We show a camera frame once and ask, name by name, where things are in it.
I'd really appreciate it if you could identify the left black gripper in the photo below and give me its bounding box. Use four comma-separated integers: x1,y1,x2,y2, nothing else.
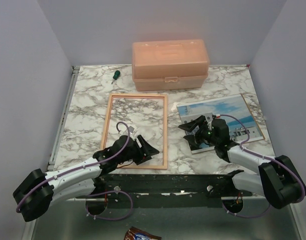
117,135,159,165

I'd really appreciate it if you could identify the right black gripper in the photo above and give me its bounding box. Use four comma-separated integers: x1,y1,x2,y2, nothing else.
180,115,219,147

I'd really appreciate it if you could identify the pink wooden picture frame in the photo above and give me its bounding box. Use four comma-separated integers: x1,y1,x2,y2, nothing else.
100,93,168,170

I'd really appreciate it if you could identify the building photo print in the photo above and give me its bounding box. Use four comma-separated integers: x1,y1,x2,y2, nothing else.
177,94,265,143

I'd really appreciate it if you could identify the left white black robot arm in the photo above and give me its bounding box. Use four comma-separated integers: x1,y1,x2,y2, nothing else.
12,135,159,222

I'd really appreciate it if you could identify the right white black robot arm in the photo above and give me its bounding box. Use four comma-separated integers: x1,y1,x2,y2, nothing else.
179,115,306,209

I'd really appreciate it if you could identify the orange translucent plastic toolbox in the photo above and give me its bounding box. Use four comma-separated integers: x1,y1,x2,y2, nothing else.
132,39,210,92

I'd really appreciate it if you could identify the brown snack wrapper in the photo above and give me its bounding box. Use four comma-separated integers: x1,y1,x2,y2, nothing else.
124,226,162,240

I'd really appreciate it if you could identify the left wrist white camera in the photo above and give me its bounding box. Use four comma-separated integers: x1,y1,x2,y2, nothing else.
128,126,135,135

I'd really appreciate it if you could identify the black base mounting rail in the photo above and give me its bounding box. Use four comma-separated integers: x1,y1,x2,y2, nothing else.
85,172,252,212

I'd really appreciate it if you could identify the green handled screwdriver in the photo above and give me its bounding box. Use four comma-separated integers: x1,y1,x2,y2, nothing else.
111,70,121,84

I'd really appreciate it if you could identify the aluminium extrusion rail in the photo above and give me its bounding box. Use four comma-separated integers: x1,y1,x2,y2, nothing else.
21,66,81,240

